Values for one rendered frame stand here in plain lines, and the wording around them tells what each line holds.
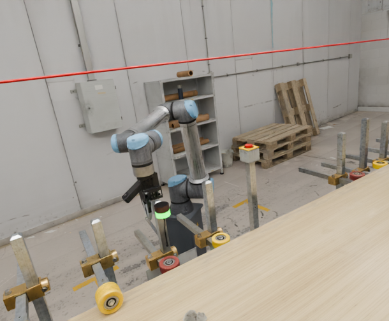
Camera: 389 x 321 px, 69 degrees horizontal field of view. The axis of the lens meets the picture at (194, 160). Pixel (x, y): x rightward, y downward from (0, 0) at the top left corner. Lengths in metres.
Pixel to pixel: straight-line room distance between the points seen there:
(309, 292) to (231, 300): 0.24
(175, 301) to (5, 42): 3.22
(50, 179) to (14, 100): 0.97
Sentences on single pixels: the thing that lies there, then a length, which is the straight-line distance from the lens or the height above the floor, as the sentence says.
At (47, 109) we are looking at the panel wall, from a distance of 3.71.
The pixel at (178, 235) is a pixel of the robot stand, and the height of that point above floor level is 0.44.
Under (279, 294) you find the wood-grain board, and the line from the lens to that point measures 1.02.
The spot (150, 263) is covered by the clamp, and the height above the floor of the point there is 0.86.
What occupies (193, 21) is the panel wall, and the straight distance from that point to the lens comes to 4.69.
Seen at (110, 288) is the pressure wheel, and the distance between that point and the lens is 1.02.
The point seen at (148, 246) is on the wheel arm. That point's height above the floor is 0.86.
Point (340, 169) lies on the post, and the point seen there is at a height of 0.90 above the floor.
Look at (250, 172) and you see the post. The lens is 1.41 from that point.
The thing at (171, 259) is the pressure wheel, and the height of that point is 0.91.
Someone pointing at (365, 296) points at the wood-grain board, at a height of 0.90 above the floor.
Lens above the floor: 1.60
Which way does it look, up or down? 17 degrees down
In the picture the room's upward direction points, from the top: 8 degrees counter-clockwise
